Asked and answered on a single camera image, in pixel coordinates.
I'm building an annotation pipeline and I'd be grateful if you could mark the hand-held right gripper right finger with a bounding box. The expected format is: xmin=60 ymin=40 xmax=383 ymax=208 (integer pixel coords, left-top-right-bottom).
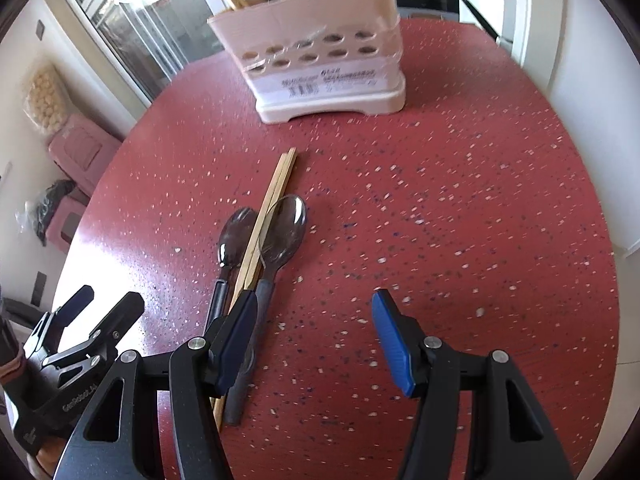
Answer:
xmin=371 ymin=288 xmax=576 ymax=480

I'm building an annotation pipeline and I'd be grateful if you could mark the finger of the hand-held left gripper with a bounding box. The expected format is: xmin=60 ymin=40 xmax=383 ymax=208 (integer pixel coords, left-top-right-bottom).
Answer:
xmin=42 ymin=291 xmax=146 ymax=377
xmin=25 ymin=285 xmax=96 ymax=362

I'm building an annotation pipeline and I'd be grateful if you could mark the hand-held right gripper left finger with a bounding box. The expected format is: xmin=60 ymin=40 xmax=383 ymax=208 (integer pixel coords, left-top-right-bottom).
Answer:
xmin=52 ymin=289 xmax=259 ymax=480

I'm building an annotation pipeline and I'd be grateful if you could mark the metal spoon grey handle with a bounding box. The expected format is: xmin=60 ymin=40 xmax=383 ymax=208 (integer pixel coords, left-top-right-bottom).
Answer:
xmin=222 ymin=193 xmax=308 ymax=427

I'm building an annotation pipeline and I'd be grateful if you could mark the beige plastic utensil holder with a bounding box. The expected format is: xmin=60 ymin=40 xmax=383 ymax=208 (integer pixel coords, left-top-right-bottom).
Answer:
xmin=206 ymin=0 xmax=407 ymax=125

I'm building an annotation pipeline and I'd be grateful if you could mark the pink plastic stool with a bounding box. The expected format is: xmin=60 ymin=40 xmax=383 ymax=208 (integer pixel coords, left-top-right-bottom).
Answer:
xmin=45 ymin=195 xmax=92 ymax=249
xmin=47 ymin=112 xmax=124 ymax=196

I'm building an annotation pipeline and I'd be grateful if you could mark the black plastic bag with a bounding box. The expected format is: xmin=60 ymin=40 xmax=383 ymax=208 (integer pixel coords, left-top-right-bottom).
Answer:
xmin=17 ymin=179 xmax=77 ymax=247

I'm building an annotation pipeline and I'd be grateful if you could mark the bag of pale balls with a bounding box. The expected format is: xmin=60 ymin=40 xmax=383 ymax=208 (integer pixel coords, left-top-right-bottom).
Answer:
xmin=22 ymin=62 xmax=71 ymax=136

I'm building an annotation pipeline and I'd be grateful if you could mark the sliding glass door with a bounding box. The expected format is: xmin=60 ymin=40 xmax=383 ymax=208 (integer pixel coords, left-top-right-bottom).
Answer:
xmin=55 ymin=0 xmax=226 ymax=106

